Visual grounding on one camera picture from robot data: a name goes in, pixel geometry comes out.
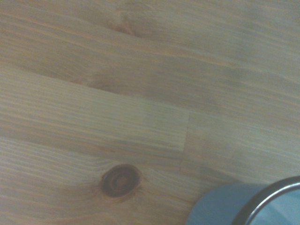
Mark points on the blue enamel mug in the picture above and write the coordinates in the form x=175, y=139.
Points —
x=225, y=206

